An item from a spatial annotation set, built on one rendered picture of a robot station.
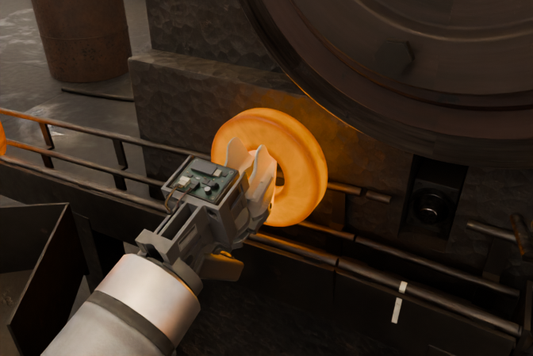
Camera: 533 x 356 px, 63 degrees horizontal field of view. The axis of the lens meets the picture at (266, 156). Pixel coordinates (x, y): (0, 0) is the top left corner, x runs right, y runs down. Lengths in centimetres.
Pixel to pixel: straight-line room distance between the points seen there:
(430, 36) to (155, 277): 29
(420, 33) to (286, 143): 25
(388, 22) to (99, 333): 31
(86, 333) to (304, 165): 28
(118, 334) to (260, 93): 34
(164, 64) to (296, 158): 27
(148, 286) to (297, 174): 22
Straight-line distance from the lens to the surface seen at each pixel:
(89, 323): 40
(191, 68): 66
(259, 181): 50
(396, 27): 30
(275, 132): 51
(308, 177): 51
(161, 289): 40
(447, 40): 30
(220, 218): 42
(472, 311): 53
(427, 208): 59
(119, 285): 41
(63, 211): 66
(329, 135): 56
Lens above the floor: 108
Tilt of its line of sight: 31 degrees down
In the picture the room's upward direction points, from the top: straight up
